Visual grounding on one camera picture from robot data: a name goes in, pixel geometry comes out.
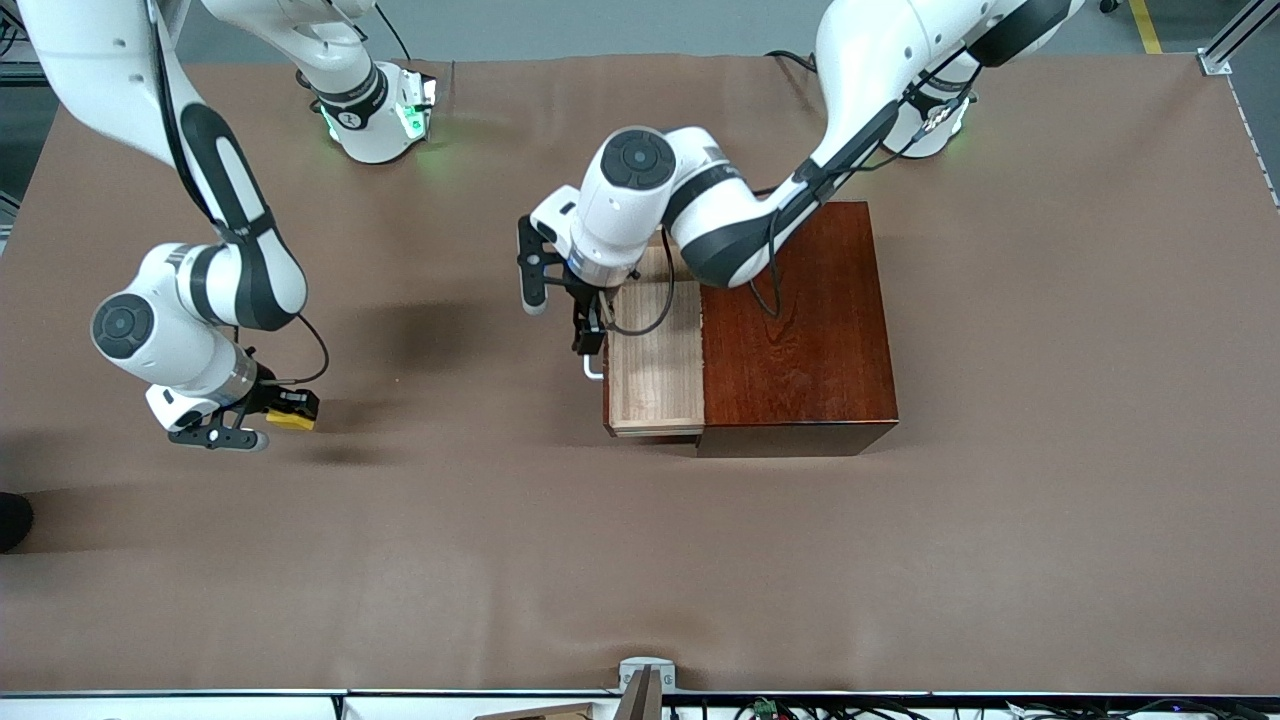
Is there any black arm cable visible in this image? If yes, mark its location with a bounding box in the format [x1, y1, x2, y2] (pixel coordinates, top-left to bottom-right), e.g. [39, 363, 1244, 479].
[148, 0, 331, 389]
[605, 60, 986, 337]

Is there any black right base cable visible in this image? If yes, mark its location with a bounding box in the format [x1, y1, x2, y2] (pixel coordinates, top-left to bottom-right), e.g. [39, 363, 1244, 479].
[374, 0, 414, 63]

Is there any black shoe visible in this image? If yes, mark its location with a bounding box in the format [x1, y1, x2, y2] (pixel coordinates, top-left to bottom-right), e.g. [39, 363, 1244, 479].
[0, 492, 35, 554]

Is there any light wood drawer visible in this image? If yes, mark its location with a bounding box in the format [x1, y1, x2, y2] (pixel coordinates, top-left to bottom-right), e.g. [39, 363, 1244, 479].
[602, 246, 707, 439]

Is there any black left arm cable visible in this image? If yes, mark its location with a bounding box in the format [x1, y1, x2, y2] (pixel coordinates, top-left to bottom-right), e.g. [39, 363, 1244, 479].
[605, 60, 986, 337]

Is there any dark brown wooden drawer cabinet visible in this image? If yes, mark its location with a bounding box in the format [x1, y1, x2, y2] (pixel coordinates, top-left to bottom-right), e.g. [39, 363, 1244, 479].
[696, 201, 900, 459]

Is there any cardboard piece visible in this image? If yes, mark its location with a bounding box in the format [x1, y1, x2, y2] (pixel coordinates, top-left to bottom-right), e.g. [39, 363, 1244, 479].
[474, 702, 603, 720]

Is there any aluminium frame profile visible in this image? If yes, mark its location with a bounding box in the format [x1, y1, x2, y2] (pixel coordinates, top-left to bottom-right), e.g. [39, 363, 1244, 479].
[1197, 0, 1280, 77]

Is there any brown table mat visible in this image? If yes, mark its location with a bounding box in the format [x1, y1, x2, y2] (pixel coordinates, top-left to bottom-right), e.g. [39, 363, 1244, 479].
[0, 54, 1280, 694]

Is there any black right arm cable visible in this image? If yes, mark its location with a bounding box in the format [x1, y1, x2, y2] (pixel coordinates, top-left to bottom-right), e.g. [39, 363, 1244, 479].
[148, 0, 331, 389]

